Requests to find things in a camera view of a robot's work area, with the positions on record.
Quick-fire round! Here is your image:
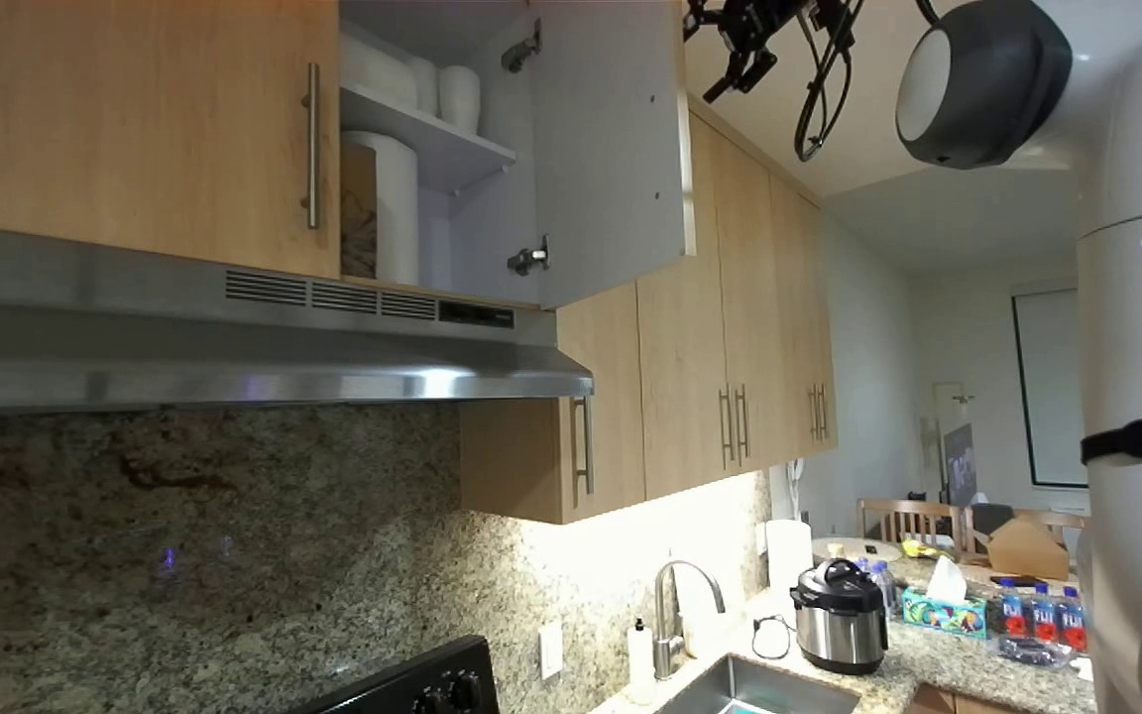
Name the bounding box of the white bowl stack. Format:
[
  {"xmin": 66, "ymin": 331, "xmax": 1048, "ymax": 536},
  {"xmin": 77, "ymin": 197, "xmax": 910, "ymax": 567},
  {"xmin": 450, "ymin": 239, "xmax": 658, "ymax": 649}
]
[{"xmin": 340, "ymin": 31, "xmax": 438, "ymax": 120}]

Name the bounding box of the green tissue box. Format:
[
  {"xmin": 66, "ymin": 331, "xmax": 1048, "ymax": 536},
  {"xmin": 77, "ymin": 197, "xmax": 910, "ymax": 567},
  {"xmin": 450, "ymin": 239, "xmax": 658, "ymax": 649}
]
[{"xmin": 896, "ymin": 553, "xmax": 993, "ymax": 643}]

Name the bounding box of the black camera cable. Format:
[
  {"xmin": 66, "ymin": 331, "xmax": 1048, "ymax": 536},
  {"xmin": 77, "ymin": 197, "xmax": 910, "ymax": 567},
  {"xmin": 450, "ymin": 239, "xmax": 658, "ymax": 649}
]
[{"xmin": 789, "ymin": 0, "xmax": 868, "ymax": 165}]

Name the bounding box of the stainless steel range hood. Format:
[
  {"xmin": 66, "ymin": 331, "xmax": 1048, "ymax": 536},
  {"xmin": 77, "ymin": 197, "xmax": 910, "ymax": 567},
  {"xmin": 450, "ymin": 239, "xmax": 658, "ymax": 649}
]
[{"xmin": 0, "ymin": 213, "xmax": 598, "ymax": 415}]

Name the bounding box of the dark upright panel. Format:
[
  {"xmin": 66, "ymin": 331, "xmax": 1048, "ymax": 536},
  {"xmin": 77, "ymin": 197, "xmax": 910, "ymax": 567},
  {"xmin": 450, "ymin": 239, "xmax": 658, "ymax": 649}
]
[{"xmin": 935, "ymin": 422, "xmax": 984, "ymax": 511}]

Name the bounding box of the light wood cabinet door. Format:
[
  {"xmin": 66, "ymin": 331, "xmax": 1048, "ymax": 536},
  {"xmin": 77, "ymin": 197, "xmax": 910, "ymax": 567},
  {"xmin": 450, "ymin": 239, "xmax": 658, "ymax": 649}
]
[
  {"xmin": 0, "ymin": 0, "xmax": 347, "ymax": 286},
  {"xmin": 522, "ymin": 0, "xmax": 701, "ymax": 313}
]

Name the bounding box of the white cabinet shelf board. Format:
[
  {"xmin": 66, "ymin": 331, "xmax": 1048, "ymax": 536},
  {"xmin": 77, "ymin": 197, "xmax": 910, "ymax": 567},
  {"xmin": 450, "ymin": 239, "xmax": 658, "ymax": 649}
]
[{"xmin": 340, "ymin": 79, "xmax": 519, "ymax": 191}]

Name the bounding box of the white soap bottle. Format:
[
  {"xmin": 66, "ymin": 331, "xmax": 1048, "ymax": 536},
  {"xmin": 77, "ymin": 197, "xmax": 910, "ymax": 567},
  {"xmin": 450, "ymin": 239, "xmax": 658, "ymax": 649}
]
[{"xmin": 625, "ymin": 610, "xmax": 658, "ymax": 696}]

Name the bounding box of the steel kitchen faucet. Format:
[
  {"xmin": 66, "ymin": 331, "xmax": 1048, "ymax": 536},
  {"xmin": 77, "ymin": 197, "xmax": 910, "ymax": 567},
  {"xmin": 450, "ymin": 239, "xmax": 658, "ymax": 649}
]
[{"xmin": 650, "ymin": 557, "xmax": 733, "ymax": 682}]

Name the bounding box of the steel kitchen sink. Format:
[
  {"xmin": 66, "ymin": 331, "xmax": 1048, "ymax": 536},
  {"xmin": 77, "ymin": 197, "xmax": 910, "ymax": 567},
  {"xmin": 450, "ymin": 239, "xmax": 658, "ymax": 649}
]
[{"xmin": 654, "ymin": 649, "xmax": 865, "ymax": 714}]

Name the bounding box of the white paper towel roll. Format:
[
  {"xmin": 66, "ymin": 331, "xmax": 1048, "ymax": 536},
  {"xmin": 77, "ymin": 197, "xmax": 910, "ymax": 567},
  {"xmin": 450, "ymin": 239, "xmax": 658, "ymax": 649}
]
[{"xmin": 762, "ymin": 516, "xmax": 818, "ymax": 603}]

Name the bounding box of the wood cabinet side panel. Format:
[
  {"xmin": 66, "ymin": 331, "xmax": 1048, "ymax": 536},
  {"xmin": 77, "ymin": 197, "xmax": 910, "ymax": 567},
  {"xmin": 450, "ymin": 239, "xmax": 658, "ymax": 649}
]
[{"xmin": 457, "ymin": 392, "xmax": 569, "ymax": 526}]

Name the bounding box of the white cup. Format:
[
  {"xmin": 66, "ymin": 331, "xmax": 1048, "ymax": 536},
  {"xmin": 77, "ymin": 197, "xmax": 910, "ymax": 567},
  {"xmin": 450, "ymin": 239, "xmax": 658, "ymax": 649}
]
[{"xmin": 430, "ymin": 65, "xmax": 482, "ymax": 135}]

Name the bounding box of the white wall board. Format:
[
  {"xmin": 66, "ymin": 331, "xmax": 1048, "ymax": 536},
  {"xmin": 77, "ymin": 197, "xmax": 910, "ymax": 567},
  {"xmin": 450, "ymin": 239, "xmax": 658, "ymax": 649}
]
[{"xmin": 1005, "ymin": 290, "xmax": 1086, "ymax": 493}]

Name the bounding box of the plastic water bottle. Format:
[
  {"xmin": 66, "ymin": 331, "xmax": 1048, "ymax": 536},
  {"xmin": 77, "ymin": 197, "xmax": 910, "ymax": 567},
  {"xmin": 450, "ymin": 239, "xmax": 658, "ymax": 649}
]
[
  {"xmin": 991, "ymin": 579, "xmax": 1032, "ymax": 667},
  {"xmin": 1022, "ymin": 582, "xmax": 1062, "ymax": 667},
  {"xmin": 1054, "ymin": 582, "xmax": 1089, "ymax": 664}
]

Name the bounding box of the metal door hinge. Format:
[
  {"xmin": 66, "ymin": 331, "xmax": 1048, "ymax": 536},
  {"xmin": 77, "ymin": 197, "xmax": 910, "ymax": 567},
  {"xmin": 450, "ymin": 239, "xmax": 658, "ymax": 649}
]
[
  {"xmin": 498, "ymin": 20, "xmax": 545, "ymax": 77},
  {"xmin": 504, "ymin": 239, "xmax": 549, "ymax": 279}
]

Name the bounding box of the wooden chair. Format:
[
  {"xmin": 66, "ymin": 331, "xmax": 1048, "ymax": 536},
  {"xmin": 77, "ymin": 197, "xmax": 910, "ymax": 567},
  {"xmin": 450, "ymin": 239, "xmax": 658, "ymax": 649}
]
[{"xmin": 856, "ymin": 497, "xmax": 987, "ymax": 562}]

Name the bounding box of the white wall outlet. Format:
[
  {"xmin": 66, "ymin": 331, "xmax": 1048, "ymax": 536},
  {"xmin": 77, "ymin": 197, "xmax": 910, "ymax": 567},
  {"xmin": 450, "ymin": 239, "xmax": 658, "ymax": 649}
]
[{"xmin": 536, "ymin": 618, "xmax": 565, "ymax": 682}]

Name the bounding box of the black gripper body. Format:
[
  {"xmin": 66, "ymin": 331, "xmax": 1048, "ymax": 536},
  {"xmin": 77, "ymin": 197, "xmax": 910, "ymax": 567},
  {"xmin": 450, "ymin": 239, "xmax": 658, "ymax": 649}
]
[{"xmin": 713, "ymin": 0, "xmax": 811, "ymax": 57}]

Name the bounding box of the steel black pressure cooker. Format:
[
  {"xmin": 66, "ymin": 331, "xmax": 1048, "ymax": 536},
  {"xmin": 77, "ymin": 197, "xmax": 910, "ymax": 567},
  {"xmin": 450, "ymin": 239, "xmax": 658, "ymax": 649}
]
[{"xmin": 783, "ymin": 557, "xmax": 890, "ymax": 677}]

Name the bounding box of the steel bar door handle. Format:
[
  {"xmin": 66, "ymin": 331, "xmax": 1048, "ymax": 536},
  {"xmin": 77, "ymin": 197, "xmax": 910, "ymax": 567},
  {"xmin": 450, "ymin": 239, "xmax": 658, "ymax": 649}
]
[
  {"xmin": 299, "ymin": 58, "xmax": 331, "ymax": 234},
  {"xmin": 565, "ymin": 392, "xmax": 598, "ymax": 503},
  {"xmin": 806, "ymin": 382, "xmax": 837, "ymax": 444}
]

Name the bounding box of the brown cardboard box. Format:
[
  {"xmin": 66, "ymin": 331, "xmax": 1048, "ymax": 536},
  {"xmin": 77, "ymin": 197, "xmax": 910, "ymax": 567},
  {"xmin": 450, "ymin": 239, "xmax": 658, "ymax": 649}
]
[{"xmin": 340, "ymin": 135, "xmax": 380, "ymax": 282}]

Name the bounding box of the black velcro strap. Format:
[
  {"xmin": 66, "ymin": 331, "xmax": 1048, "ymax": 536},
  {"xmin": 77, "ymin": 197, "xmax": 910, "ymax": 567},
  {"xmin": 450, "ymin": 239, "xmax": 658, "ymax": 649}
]
[{"xmin": 1077, "ymin": 415, "xmax": 1142, "ymax": 468}]

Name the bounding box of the black stove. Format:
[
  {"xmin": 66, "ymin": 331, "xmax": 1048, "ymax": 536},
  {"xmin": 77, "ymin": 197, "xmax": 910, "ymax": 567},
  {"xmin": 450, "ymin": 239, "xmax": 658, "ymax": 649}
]
[{"xmin": 280, "ymin": 636, "xmax": 504, "ymax": 714}]

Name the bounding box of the black coiled cord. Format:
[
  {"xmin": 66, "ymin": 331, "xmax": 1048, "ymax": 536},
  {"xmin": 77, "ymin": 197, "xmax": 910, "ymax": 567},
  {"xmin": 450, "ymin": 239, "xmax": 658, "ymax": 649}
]
[{"xmin": 744, "ymin": 610, "xmax": 796, "ymax": 667}]

